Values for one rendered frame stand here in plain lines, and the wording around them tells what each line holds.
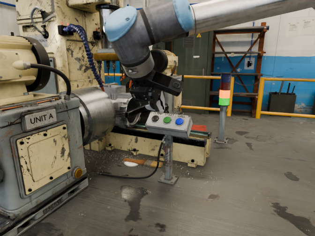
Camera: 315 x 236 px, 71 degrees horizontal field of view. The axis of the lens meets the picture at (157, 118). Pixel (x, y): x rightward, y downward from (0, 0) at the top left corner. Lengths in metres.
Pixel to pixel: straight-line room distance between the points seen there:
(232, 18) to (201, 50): 3.49
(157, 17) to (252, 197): 0.70
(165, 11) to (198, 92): 3.76
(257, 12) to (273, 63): 5.36
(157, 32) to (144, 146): 0.73
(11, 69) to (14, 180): 0.30
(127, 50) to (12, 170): 0.45
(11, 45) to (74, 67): 0.60
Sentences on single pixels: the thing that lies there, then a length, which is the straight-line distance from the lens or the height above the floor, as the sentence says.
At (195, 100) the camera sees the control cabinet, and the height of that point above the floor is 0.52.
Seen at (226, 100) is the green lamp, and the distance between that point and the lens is 1.33.
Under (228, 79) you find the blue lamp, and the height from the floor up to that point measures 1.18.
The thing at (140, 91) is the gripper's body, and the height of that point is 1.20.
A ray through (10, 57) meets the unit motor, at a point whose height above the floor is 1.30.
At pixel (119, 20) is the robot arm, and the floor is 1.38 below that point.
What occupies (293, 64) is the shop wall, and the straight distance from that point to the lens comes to 6.20.
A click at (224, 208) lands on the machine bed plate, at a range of 0.84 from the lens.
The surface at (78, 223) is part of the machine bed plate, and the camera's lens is 0.79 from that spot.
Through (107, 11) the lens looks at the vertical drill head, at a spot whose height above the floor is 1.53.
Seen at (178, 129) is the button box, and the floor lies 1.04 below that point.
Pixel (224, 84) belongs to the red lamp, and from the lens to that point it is 1.32.
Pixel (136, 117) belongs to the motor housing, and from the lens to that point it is 1.29.
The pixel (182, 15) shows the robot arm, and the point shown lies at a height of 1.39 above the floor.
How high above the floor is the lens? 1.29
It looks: 15 degrees down
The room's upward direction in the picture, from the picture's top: straight up
